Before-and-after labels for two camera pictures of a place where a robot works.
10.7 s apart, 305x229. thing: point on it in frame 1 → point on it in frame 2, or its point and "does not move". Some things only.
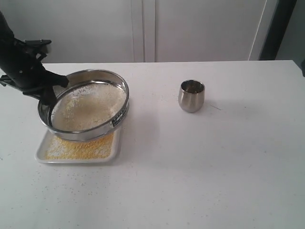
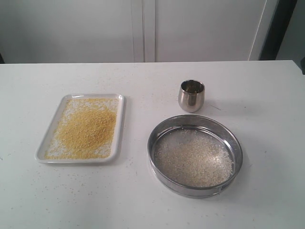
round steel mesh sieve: x=93 y=104 → x=194 y=156
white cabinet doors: x=129 y=31 does not move
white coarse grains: x=86 y=105 → x=193 y=158
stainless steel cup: x=191 y=95 does not move
